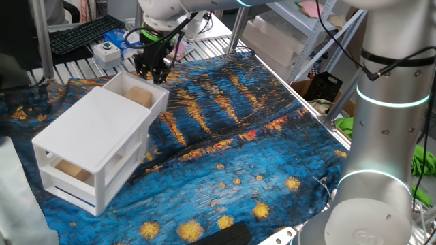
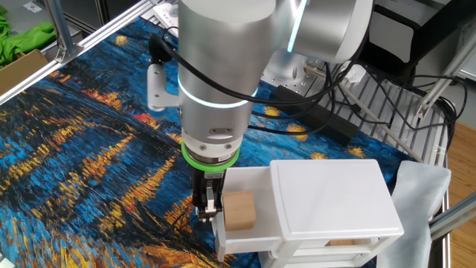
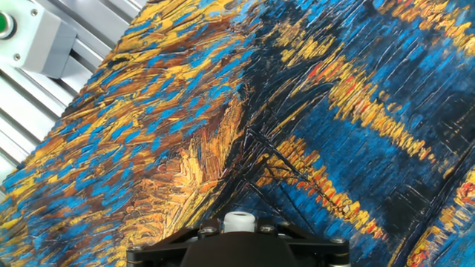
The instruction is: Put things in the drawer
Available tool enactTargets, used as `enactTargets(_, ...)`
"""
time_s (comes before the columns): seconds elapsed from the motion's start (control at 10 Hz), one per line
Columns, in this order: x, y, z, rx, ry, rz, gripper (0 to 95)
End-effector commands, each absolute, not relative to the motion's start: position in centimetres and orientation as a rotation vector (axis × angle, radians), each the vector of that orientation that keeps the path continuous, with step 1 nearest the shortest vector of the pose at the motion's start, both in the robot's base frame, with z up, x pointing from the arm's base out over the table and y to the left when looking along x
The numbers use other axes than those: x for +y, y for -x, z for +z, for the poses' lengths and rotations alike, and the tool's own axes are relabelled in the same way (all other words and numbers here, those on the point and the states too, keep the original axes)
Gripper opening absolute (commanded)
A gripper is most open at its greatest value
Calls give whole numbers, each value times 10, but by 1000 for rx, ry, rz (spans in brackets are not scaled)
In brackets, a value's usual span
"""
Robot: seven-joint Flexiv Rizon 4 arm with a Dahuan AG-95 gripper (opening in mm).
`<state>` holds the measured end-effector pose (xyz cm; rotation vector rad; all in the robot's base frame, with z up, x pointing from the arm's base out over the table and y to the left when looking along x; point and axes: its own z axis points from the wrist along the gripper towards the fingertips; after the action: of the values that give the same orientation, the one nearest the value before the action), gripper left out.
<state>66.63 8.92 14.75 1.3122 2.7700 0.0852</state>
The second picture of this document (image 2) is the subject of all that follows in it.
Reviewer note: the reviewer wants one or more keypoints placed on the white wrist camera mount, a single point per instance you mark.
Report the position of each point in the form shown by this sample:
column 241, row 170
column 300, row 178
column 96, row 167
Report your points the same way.
column 156, row 85

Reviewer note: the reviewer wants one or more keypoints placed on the white plastic drawer cabinet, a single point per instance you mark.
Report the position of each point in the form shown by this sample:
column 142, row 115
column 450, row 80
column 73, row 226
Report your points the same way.
column 334, row 201

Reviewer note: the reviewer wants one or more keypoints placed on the green cloth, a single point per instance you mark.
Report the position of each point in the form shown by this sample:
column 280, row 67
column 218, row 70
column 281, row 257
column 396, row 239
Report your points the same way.
column 26, row 41

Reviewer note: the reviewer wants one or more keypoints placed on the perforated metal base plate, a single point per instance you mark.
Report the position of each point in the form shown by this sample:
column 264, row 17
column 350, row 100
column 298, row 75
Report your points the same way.
column 294, row 86

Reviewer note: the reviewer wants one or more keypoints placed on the white plastic drawer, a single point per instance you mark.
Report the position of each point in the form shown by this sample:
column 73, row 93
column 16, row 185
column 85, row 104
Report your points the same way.
column 320, row 257

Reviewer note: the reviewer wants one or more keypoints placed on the pale grey cloth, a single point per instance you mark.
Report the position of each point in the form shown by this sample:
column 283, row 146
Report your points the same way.
column 416, row 208

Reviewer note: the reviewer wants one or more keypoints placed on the aluminium table edge rail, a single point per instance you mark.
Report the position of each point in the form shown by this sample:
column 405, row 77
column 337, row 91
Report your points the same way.
column 37, row 80

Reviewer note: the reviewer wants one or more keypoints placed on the brown cardboard box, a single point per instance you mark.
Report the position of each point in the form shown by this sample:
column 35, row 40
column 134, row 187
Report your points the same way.
column 18, row 70

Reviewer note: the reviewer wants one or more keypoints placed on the crumpled white paper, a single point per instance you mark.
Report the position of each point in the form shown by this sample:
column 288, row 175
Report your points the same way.
column 357, row 74

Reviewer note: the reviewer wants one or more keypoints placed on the black foam block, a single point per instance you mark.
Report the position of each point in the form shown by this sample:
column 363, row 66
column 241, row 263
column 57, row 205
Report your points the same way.
column 327, row 121

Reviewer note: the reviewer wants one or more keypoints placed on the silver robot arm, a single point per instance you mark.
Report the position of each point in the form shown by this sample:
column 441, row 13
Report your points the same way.
column 219, row 56

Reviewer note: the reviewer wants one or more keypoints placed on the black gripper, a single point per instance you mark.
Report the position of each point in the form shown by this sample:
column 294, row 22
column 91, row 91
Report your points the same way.
column 208, row 180

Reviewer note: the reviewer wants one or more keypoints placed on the starry night painted tablecloth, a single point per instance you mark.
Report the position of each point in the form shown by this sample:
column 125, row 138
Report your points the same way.
column 56, row 186

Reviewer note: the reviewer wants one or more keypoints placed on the aluminium frame post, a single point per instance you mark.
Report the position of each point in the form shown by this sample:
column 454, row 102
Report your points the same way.
column 453, row 217
column 61, row 26
column 442, row 80

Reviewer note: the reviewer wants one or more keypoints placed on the light wooden cube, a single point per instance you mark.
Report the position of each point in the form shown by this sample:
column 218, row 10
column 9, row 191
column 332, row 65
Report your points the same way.
column 240, row 210

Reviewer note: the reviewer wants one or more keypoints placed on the white drawer with round knob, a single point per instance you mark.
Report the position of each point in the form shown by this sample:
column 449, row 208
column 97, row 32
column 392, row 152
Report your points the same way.
column 253, row 178

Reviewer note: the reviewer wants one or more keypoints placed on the small printed card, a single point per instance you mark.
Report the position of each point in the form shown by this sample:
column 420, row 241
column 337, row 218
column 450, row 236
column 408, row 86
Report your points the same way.
column 32, row 7

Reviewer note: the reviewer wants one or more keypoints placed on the black office chair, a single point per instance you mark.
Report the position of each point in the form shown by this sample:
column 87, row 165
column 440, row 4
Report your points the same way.
column 427, row 37

